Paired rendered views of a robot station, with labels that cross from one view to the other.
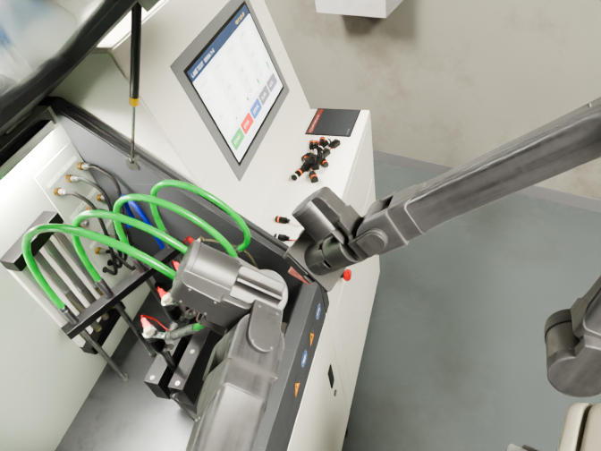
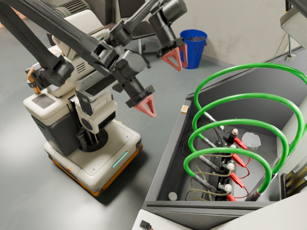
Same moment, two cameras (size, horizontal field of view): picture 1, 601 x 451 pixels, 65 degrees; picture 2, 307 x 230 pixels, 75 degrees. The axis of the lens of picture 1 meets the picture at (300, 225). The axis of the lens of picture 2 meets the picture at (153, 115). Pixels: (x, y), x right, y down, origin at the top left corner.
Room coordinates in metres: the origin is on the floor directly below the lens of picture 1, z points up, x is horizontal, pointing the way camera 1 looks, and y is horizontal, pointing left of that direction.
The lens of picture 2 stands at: (1.06, -0.01, 1.74)
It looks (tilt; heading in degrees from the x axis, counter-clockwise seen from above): 46 degrees down; 175
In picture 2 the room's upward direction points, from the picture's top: straight up
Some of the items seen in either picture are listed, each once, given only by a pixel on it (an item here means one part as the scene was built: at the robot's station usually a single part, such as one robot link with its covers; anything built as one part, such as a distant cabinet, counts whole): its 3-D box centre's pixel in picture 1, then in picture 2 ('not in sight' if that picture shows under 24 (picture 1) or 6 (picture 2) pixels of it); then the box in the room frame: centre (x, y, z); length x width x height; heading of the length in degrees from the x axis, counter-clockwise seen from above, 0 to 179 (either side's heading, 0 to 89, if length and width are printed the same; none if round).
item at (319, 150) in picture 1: (316, 157); not in sight; (1.20, -0.09, 1.01); 0.23 x 0.11 x 0.06; 155
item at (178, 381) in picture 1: (204, 336); (217, 183); (0.70, 0.30, 0.91); 0.34 x 0.10 x 0.15; 155
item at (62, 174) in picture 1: (90, 209); not in sight; (0.92, 0.49, 1.20); 0.13 x 0.03 x 0.31; 155
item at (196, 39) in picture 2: not in sight; (192, 49); (-1.62, 0.78, 0.25); 0.43 x 0.39 x 0.50; 49
